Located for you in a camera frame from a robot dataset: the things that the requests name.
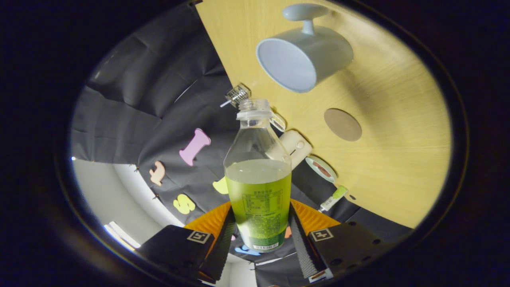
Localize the white cup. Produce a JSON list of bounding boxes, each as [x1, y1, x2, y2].
[[255, 3, 354, 94]]

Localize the black backdrop cloth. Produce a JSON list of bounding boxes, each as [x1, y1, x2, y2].
[[70, 2, 413, 287]]

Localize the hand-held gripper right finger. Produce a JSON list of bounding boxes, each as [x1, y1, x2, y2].
[[289, 199, 393, 283]]

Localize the wire mesh holder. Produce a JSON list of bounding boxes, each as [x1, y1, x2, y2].
[[225, 83, 251, 107]]

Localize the wooden table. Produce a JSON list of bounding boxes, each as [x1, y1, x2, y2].
[[195, 0, 453, 230]]

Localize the pale green plate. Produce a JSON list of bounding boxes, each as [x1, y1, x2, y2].
[[305, 155, 338, 184]]

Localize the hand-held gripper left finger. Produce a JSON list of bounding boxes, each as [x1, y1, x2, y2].
[[135, 201, 236, 284]]

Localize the green juice bottle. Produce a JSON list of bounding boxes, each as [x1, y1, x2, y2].
[[223, 98, 292, 253]]

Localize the round brown coaster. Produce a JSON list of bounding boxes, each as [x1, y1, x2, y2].
[[324, 108, 363, 142]]

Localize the white divided tray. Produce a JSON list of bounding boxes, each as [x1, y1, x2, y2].
[[270, 112, 286, 133]]

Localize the white toaster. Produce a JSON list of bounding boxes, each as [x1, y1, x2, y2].
[[279, 130, 313, 170]]

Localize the ceiling light panel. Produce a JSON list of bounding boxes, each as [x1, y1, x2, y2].
[[104, 221, 142, 252]]

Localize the small white green bottle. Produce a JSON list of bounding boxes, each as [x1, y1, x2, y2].
[[318, 185, 349, 213]]

